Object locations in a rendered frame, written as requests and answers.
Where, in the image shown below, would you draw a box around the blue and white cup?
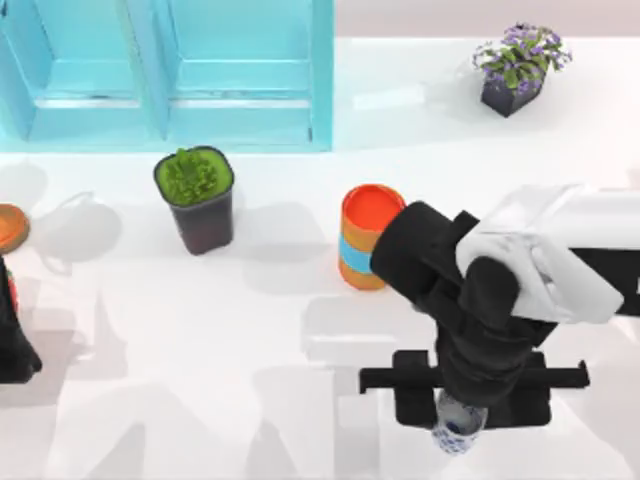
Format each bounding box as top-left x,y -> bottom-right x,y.
431,389 -> 489,455

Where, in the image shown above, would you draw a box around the orange can with blue band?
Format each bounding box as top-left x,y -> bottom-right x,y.
341,183 -> 409,292

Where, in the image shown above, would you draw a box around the green plant in dark pot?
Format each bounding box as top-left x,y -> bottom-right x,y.
152,144 -> 236,257

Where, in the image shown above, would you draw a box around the purple flowers in dark pot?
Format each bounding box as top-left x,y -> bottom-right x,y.
471,20 -> 574,119

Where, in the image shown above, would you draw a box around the light blue rack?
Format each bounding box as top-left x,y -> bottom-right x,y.
0,0 -> 335,154

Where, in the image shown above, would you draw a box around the orange round can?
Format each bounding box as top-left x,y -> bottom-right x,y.
0,203 -> 32,253

